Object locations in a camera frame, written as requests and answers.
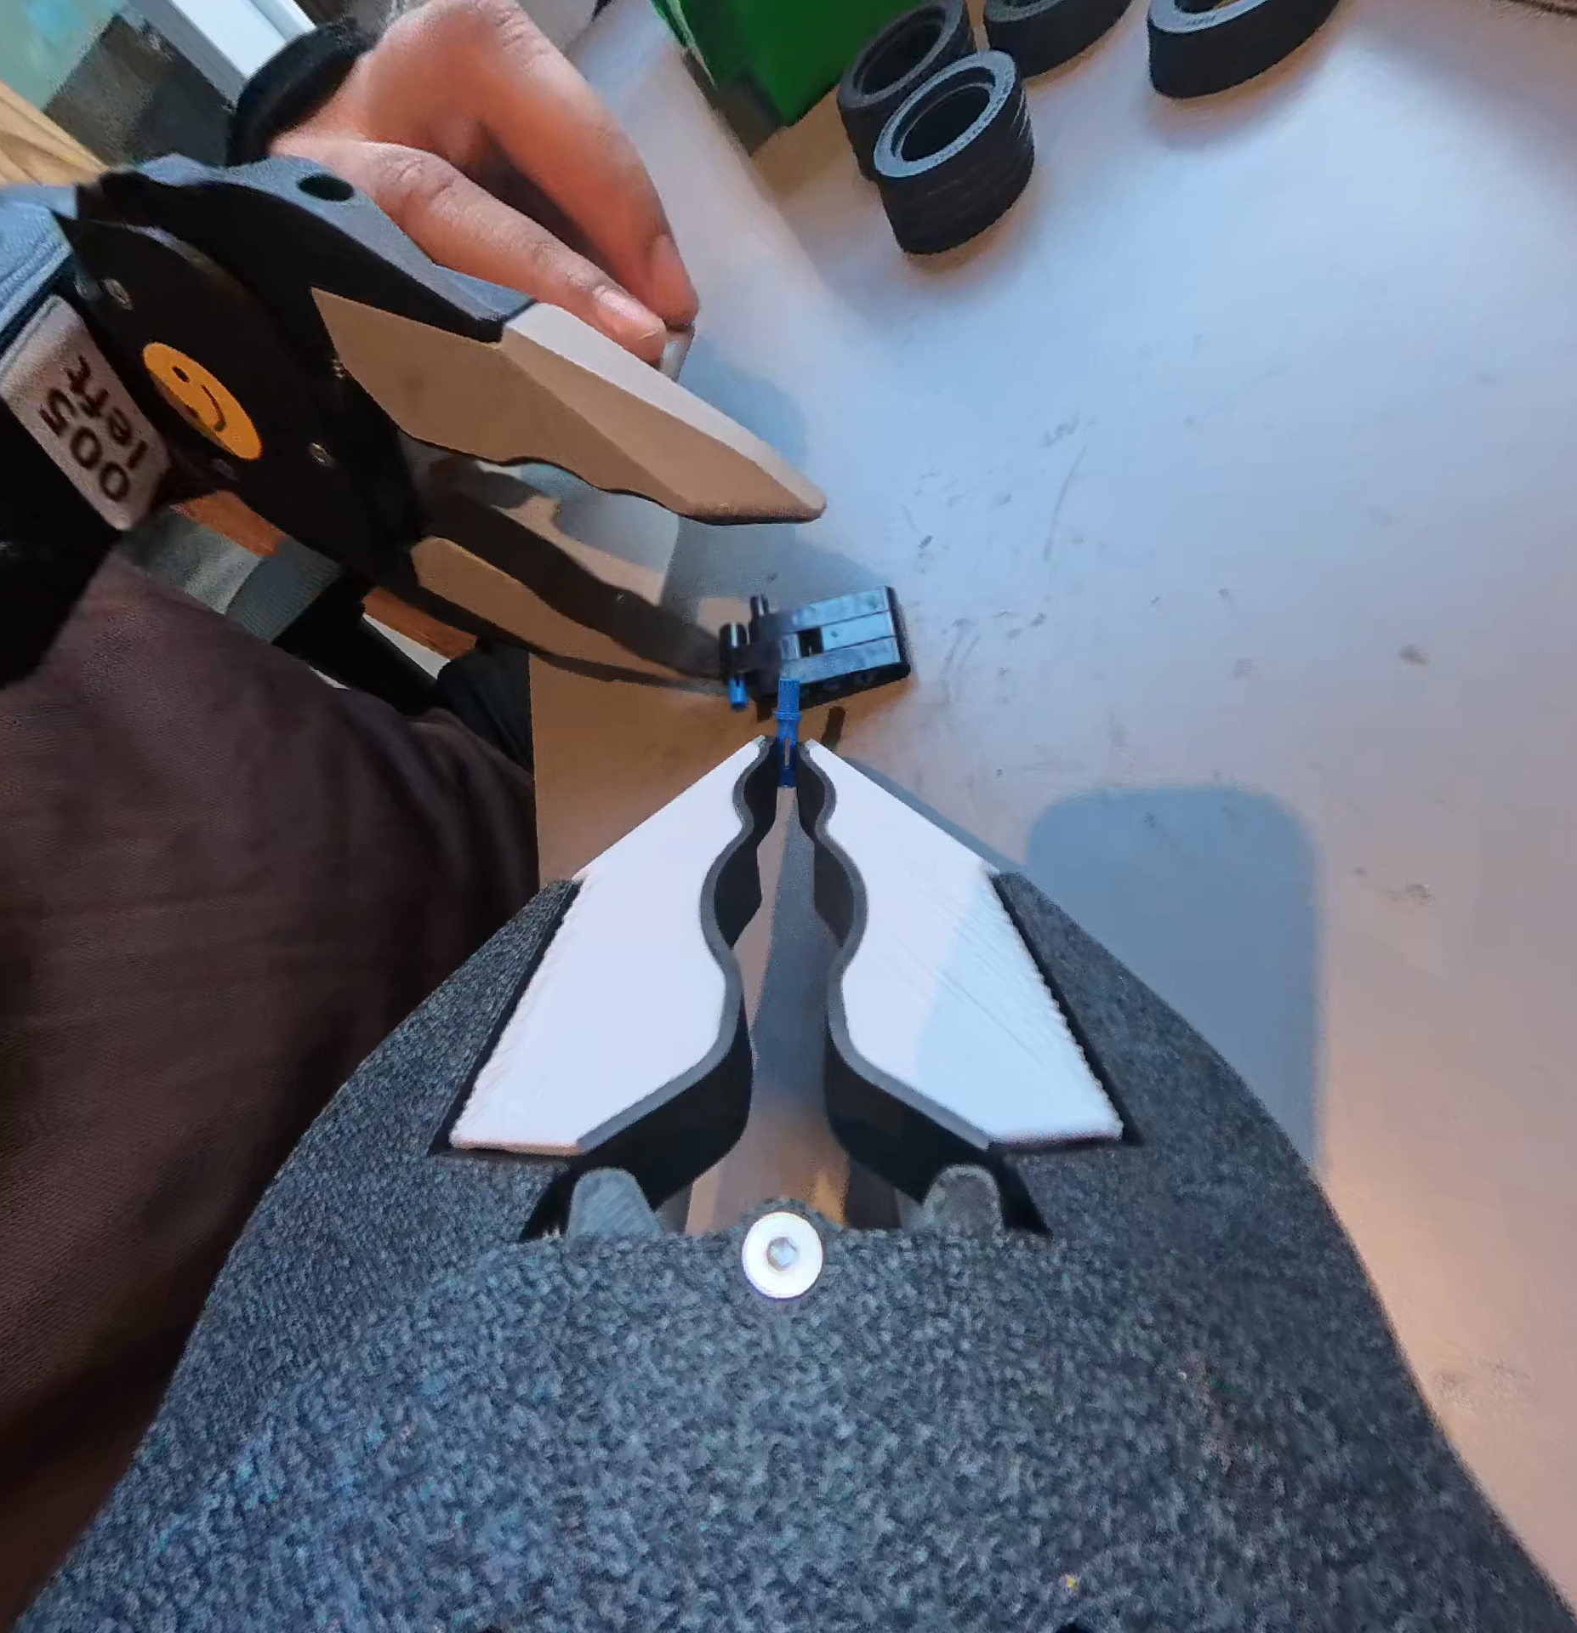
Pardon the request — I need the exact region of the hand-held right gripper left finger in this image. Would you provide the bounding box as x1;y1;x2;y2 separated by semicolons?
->
447;736;781;1208

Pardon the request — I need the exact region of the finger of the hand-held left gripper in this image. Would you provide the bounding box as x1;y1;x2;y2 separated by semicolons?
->
412;492;746;700
311;287;828;527

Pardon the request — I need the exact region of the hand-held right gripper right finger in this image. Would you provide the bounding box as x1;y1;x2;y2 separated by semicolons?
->
795;738;1127;1202

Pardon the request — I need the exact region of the black toy brick assembly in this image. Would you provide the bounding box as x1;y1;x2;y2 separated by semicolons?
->
719;587;916;712

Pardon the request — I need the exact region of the white desk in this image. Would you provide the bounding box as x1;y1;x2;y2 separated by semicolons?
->
527;0;1577;1633

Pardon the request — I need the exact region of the person's left hand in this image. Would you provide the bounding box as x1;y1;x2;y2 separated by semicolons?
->
268;0;703;367

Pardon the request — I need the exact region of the green box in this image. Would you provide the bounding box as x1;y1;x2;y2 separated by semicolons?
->
648;0;949;129

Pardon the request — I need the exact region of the black toy tyre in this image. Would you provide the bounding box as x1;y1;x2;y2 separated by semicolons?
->
871;51;1037;258
836;0;982;180
984;0;1134;80
1146;0;1343;101

